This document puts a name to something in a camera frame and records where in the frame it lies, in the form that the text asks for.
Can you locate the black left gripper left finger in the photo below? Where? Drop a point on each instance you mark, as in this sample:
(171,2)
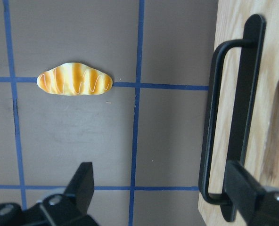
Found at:
(66,209)

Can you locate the light wooden drawer cabinet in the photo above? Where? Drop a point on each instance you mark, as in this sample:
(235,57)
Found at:
(262,152)

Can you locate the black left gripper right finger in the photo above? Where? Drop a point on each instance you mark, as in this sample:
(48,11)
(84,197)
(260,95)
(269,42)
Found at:
(258,205)

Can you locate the striped bread roll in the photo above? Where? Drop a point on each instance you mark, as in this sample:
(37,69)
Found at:
(74,79)

